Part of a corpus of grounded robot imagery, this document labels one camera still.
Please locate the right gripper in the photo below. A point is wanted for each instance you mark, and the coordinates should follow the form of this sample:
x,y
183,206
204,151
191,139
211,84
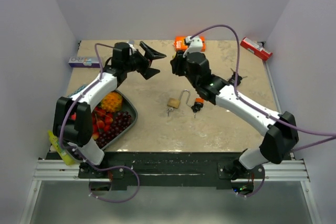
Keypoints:
x,y
177,63

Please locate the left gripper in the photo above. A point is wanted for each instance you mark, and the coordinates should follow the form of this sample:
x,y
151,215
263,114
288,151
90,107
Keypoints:
x,y
147,72

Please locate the orange padlock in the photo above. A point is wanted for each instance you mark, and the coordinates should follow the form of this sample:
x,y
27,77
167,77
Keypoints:
x,y
198,105

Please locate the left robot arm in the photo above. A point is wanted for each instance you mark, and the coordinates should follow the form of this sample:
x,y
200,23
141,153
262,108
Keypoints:
x,y
73,115

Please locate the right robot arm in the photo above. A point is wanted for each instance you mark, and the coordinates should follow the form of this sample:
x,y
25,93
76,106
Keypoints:
x,y
278,130

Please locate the orange razor box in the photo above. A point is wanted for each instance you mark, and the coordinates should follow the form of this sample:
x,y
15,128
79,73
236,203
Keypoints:
x,y
179,43

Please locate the brass padlock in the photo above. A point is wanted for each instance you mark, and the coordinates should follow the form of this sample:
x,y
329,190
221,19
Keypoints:
x,y
175,103

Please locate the silver keys of brass padlock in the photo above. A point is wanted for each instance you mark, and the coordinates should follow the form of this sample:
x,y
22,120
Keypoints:
x,y
169,110

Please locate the black padlock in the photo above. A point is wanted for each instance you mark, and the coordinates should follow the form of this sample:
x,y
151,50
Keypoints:
x,y
235,78

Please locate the dark grape bunch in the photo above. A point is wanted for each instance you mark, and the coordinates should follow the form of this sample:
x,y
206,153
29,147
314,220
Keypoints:
x,y
108,126

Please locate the grey fruit tray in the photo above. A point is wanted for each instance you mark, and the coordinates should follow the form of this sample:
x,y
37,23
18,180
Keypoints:
x,y
110,118

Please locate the purple white box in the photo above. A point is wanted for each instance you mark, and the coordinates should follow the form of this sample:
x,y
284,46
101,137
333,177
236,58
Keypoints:
x,y
85,62

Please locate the red box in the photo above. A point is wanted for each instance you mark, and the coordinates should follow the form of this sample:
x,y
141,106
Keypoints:
x,y
256,49

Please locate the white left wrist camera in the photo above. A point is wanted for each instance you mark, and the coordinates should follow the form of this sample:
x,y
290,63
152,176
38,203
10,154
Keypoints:
x,y
130,43

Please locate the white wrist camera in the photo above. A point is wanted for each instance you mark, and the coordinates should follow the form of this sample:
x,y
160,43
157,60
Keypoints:
x,y
130,43
193,44

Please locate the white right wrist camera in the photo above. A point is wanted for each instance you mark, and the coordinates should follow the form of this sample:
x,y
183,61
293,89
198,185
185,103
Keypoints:
x,y
193,44

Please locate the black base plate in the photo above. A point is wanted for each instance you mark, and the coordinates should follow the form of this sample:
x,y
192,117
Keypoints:
x,y
216,169

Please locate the aluminium rail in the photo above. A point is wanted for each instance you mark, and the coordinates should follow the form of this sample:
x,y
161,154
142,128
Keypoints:
x,y
57,170

